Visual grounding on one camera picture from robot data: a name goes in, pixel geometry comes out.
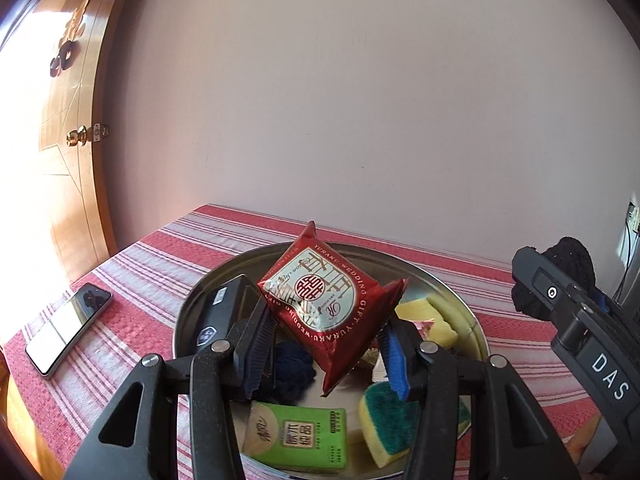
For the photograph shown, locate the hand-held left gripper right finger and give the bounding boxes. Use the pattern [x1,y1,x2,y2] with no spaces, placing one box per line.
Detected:
[377,320,583,480]

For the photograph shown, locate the brass door knob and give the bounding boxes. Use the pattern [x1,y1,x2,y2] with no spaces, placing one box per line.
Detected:
[66,122,110,148]

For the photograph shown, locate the dark door ornament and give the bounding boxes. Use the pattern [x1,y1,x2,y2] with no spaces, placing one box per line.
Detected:
[49,0,91,78]

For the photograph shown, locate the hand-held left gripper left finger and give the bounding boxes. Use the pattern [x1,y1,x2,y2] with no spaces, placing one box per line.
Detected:
[64,297,278,480]

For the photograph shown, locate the blue yarn ball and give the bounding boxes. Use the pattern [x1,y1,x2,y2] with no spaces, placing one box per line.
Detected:
[265,341,317,406]

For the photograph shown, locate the round metal tin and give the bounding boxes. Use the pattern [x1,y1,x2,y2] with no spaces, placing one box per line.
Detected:
[172,241,490,480]

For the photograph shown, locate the plain yellow sponge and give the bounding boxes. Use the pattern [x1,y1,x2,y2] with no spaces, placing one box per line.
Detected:
[395,296,441,323]
[422,300,460,351]

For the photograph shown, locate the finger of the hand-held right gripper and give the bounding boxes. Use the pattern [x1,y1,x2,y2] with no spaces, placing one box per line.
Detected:
[582,285,616,318]
[511,246,586,328]

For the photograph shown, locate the black smartphone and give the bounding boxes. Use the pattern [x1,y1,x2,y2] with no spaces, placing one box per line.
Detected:
[25,282,113,378]

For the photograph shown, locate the black power cable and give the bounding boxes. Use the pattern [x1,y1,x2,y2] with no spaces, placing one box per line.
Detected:
[612,220,636,301]

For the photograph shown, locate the large red snack packet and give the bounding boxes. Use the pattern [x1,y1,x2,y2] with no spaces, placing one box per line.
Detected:
[256,220,411,396]

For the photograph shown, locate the yellow sponge with green pad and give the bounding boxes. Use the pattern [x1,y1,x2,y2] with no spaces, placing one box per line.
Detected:
[359,381,473,467]

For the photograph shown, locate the wooden door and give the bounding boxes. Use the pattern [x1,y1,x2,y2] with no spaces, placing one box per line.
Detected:
[0,0,151,286]

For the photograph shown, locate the red striped tablecloth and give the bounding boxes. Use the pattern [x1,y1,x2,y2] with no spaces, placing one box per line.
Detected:
[0,203,640,480]

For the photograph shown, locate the green tissue packet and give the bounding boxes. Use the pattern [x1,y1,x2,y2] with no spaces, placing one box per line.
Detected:
[241,400,348,476]

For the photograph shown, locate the black cardboard box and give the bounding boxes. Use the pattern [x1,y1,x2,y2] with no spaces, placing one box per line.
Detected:
[196,274,266,361]

